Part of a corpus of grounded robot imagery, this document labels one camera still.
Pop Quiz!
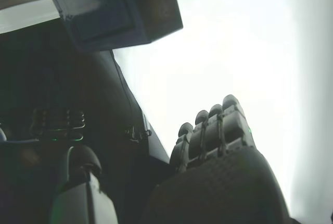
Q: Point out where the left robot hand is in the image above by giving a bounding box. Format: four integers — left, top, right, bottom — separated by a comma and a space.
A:
50, 93, 292, 224

